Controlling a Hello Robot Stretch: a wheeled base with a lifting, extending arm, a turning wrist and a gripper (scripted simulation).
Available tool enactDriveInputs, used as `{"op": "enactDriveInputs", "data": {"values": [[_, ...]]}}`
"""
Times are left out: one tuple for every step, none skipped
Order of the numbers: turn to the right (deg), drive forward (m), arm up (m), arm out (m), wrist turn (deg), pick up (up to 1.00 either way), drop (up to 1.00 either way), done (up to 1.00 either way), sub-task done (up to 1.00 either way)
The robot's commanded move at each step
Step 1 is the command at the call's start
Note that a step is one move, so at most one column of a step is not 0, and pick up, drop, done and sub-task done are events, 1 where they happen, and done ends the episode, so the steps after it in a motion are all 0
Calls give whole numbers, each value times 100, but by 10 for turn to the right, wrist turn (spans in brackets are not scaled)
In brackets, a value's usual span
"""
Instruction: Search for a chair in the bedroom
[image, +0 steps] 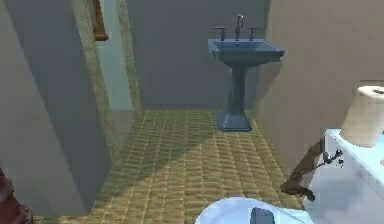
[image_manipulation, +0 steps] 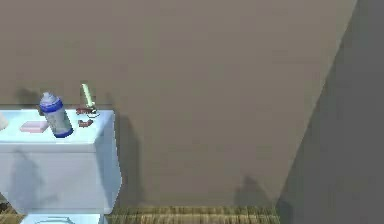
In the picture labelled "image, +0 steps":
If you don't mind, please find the brown wooden wall frame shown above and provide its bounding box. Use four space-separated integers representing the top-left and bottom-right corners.
92 0 110 42

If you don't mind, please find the grey sink tap handle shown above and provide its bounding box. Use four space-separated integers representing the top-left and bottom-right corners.
247 26 261 41
213 26 228 42

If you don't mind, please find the blue pedestal sink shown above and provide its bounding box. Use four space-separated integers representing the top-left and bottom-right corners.
207 37 286 133

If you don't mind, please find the dark red brown object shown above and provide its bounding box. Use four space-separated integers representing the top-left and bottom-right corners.
0 167 34 224

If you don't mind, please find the grey sink faucet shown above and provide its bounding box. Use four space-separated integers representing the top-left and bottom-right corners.
234 14 245 42

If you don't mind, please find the white toilet paper roll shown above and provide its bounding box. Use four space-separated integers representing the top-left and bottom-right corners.
339 85 384 149

